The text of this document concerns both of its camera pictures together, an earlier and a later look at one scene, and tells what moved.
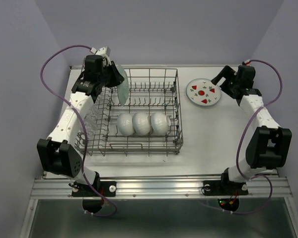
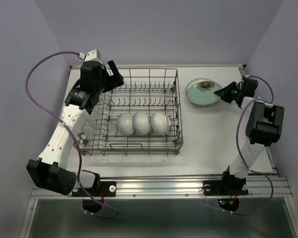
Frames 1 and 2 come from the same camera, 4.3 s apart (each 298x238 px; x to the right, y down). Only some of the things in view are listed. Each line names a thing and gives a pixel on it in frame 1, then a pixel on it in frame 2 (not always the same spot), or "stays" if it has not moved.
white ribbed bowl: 140,124 stays
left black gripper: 117,78 stays
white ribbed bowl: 124,124 stays
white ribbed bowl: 160,122 stays
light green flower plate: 123,89 to 200,91
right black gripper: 227,73 to 223,91
